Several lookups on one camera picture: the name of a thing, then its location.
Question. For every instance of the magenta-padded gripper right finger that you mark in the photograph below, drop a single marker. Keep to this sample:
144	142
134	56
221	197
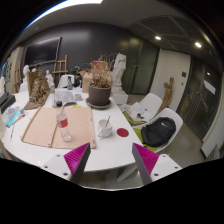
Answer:
146	158

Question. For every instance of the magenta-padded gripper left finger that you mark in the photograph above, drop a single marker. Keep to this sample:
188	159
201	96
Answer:
78	156

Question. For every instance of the clear red-labelled water bottle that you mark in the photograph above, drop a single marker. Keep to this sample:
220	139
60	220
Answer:
62	121

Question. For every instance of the green seat cushion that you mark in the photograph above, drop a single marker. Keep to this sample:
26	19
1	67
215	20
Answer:
138	133

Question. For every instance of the black backpack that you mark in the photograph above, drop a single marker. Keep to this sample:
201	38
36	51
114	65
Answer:
158	131

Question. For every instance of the flat round red coaster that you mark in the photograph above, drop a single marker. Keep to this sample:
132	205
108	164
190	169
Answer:
122	132

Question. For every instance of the white ceramic mug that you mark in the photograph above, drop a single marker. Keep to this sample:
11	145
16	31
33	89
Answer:
104	130

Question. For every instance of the metal spoon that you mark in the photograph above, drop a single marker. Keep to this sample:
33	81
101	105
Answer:
107	122

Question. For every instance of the pile of papers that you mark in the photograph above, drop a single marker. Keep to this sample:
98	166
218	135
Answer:
136	111

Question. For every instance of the white shell chair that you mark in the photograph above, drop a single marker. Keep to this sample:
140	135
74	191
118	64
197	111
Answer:
151	101
175	115
63	81

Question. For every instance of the grey plant saucer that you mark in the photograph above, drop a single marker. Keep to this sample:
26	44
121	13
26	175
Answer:
98	107

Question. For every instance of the small white tape roll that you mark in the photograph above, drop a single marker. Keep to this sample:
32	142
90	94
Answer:
78	97

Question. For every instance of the printed newspaper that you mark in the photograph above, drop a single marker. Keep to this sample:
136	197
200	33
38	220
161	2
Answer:
63	97

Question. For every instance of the dried plant in brown pot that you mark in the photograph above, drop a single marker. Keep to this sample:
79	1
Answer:
99	95

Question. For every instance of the tall wooden figure sculpture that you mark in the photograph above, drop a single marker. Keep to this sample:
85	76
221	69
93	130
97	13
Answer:
168	91

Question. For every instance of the grey spray bottle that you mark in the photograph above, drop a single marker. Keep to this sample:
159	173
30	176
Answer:
70	85

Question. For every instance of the small green-labelled bottle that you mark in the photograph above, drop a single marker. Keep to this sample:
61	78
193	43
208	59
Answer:
52	88

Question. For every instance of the colourful plastic-wrapped pack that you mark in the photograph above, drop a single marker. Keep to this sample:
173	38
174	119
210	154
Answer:
12	115

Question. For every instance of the small white plaster figure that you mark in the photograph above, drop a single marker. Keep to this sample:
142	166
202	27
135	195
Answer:
49	78

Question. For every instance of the black flat case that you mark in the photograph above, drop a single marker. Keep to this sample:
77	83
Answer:
6	101

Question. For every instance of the wooden easel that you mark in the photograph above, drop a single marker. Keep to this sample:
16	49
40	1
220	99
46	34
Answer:
60	66

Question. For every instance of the white plaster torso statue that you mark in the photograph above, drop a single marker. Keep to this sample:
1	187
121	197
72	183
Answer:
119	70

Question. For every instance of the white plaster bust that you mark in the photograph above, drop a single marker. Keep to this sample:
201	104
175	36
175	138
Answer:
25	70

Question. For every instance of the white cabinet with pictures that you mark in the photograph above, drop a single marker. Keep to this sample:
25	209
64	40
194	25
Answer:
15	60

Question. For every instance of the round ceiling light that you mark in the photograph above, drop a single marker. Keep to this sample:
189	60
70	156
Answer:
198	44
158	38

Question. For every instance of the dark wall screen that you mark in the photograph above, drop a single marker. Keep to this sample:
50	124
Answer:
41	51

